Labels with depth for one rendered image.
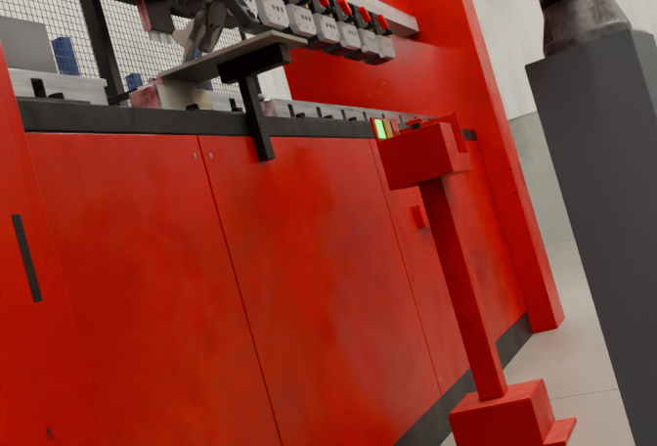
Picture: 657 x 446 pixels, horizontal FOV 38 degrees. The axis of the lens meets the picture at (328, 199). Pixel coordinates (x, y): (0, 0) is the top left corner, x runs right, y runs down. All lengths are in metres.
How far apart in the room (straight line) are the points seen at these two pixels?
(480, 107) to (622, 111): 2.44
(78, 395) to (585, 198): 0.88
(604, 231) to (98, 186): 0.80
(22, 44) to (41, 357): 1.55
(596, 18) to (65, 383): 1.01
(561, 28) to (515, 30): 7.98
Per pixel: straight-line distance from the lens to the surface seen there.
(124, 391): 1.36
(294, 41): 1.95
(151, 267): 1.48
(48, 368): 1.08
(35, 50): 2.57
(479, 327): 2.30
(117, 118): 1.52
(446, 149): 2.20
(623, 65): 1.58
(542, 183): 9.54
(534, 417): 2.25
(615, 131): 1.59
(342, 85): 4.17
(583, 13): 1.63
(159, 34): 2.05
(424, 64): 4.06
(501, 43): 9.65
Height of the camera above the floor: 0.57
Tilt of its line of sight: 3 degrees up
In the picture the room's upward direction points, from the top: 16 degrees counter-clockwise
